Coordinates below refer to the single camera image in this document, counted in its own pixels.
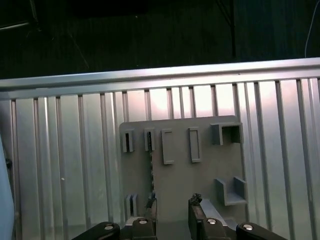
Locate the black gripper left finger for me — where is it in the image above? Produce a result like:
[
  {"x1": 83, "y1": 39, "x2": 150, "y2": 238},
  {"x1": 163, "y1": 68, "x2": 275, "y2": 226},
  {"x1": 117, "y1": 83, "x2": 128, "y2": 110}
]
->
[{"x1": 72, "y1": 192, "x2": 159, "y2": 240}]

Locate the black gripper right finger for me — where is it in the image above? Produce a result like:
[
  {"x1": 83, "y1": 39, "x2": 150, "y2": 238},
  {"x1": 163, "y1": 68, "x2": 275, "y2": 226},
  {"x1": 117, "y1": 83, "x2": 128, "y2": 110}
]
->
[{"x1": 187, "y1": 191, "x2": 283, "y2": 240}]

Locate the grey parts rack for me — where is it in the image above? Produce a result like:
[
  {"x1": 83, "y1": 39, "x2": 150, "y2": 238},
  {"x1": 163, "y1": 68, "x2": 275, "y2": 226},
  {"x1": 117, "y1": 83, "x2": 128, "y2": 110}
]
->
[{"x1": 119, "y1": 115, "x2": 249, "y2": 226}]

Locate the metal chair leg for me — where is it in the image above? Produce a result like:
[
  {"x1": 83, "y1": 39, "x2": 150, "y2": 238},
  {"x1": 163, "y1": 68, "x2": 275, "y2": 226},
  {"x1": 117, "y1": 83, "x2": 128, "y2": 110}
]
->
[{"x1": 0, "y1": 0, "x2": 42, "y2": 32}]

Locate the white cable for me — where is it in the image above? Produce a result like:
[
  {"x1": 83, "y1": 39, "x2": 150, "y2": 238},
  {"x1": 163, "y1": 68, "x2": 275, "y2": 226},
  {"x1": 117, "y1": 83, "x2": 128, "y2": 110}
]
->
[{"x1": 304, "y1": 0, "x2": 319, "y2": 59}]

